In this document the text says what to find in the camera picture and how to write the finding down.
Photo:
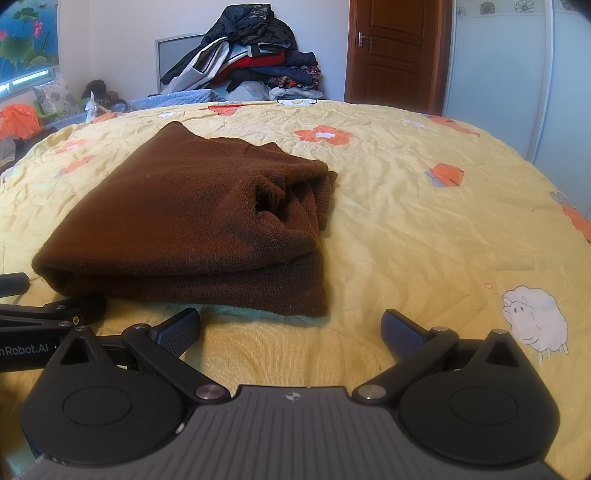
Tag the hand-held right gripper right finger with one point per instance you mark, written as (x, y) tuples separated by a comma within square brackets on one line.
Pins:
[(401, 332)]

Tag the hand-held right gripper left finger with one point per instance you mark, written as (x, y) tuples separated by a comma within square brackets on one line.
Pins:
[(180, 328)]

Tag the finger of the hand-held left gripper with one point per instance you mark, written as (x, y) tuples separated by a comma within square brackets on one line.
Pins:
[(11, 285), (69, 309)]

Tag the brown knit sweater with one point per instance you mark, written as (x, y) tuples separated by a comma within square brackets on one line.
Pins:
[(161, 221)]

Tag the pile of assorted clothes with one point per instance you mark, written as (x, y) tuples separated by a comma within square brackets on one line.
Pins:
[(258, 60)]

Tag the yellow printed bedsheet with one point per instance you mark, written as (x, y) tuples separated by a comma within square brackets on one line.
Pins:
[(415, 240)]

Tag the grey cloth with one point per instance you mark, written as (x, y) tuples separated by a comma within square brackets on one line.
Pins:
[(7, 152)]

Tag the orange cloth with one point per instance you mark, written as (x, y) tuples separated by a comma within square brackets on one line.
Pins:
[(18, 121)]

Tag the floral pillow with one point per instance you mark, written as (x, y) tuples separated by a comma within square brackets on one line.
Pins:
[(57, 97)]

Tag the blue quilted blanket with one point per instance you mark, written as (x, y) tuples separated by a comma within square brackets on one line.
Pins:
[(184, 98)]

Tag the brown wooden door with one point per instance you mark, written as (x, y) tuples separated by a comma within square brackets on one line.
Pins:
[(397, 64)]

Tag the grey framed panel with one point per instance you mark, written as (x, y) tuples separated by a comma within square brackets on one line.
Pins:
[(168, 57)]

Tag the white sliding wardrobe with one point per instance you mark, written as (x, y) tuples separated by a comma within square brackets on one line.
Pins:
[(498, 78)]

